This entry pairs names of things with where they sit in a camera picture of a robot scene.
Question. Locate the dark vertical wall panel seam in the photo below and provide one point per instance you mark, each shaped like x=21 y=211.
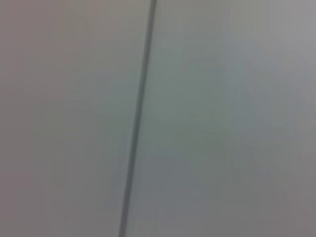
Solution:
x=140 y=98

